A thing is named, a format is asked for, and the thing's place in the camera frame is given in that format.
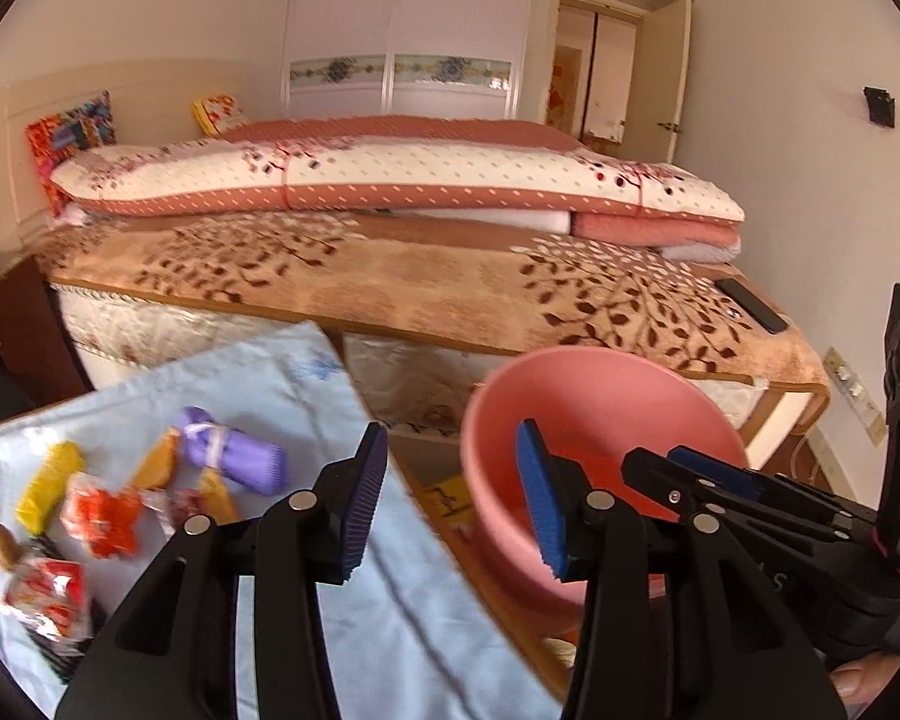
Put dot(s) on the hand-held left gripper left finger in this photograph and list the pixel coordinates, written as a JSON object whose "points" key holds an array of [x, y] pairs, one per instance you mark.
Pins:
{"points": [[364, 495]]}

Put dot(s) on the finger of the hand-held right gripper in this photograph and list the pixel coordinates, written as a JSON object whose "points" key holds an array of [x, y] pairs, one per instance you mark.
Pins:
{"points": [[667, 484], [720, 469]]}

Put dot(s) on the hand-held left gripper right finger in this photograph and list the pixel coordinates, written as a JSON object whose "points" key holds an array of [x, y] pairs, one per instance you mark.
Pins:
{"points": [[540, 495]]}

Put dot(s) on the pink plastic bucket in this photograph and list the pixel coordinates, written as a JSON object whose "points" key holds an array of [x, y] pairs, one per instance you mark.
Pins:
{"points": [[607, 405]]}

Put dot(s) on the purple cloth roll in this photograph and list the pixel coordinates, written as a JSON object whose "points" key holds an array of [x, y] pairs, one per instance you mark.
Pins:
{"points": [[232, 454]]}

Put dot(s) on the red white snack wrapper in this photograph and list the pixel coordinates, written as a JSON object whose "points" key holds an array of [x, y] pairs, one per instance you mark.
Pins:
{"points": [[105, 517], [49, 600]]}

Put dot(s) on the person's right hand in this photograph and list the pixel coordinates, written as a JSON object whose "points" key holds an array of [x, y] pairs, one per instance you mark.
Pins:
{"points": [[862, 682]]}

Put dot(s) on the light blue cloth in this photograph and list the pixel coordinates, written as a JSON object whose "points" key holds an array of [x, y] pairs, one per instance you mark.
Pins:
{"points": [[285, 390]]}

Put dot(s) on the black smartphone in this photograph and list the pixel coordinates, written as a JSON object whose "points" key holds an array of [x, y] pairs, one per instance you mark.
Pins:
{"points": [[754, 307]]}

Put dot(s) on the clear red candy wrapper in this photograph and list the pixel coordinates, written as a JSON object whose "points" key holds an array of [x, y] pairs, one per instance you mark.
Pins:
{"points": [[172, 510]]}

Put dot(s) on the white folded sheet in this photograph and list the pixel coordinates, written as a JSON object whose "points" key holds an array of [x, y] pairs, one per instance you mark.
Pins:
{"points": [[701, 251]]}

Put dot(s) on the brown leaf print blanket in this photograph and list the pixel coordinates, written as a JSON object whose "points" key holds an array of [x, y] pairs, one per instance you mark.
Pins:
{"points": [[420, 277]]}

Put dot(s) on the white quilted mattress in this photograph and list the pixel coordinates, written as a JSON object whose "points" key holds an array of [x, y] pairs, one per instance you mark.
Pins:
{"points": [[195, 330]]}

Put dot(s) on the pink folded blanket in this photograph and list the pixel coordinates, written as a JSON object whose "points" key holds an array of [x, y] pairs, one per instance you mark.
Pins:
{"points": [[652, 229]]}

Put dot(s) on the pink polka dot quilt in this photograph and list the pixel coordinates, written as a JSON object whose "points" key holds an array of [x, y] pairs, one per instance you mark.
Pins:
{"points": [[420, 169]]}

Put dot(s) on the brown nut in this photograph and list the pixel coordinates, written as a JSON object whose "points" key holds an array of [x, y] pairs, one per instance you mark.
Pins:
{"points": [[2, 546]]}

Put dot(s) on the brown wooden nightstand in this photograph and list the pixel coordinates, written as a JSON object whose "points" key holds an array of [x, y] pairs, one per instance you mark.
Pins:
{"points": [[30, 330]]}

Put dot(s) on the yellow floral pillow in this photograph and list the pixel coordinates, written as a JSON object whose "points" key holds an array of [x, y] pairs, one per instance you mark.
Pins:
{"points": [[221, 114]]}

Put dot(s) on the bed with brown blanket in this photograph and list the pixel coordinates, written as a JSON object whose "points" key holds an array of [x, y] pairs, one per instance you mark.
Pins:
{"points": [[157, 97]]}

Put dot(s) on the colourful patterned pillow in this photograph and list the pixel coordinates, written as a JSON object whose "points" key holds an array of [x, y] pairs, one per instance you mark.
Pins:
{"points": [[67, 135]]}

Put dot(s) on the white sliding door wardrobe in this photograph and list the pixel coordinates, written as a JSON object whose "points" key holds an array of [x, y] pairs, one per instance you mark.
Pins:
{"points": [[420, 7]]}

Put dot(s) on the wall socket with charger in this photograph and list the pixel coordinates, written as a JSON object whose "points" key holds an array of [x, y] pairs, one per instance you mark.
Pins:
{"points": [[855, 394]]}

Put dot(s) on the black wall bracket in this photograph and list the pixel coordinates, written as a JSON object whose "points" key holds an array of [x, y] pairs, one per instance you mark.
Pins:
{"points": [[879, 106]]}

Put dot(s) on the cream door frame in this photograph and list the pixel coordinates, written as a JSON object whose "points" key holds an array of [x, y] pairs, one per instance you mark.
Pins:
{"points": [[675, 67]]}

